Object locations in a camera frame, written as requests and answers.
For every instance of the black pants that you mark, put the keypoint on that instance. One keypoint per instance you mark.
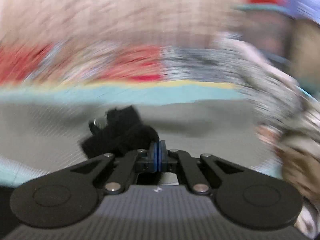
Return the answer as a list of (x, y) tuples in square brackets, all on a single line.
[(120, 135)]

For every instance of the clear tub teal rim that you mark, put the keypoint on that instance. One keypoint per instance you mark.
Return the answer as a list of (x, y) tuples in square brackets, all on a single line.
[(265, 30)]

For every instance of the beige crumpled cloth pile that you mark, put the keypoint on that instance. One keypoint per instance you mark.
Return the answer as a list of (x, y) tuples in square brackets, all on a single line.
[(300, 162)]

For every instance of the grey teal zigzag blanket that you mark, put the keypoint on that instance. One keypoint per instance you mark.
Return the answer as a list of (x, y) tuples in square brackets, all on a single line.
[(212, 120)]

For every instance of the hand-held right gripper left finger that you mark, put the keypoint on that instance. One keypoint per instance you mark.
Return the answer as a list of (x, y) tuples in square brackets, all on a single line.
[(154, 157)]

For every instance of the brown wooden furniture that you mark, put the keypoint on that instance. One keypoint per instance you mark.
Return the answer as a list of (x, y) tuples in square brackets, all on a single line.
[(306, 55)]

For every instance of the beige patterned curtain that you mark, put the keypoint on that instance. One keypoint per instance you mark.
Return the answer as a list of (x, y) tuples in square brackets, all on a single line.
[(112, 10)]

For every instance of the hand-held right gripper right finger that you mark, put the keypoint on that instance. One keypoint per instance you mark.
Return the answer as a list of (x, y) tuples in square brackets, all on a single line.
[(162, 157)]

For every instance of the red patchwork quilt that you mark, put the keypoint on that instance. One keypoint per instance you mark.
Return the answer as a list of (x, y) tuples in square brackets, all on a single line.
[(130, 65)]

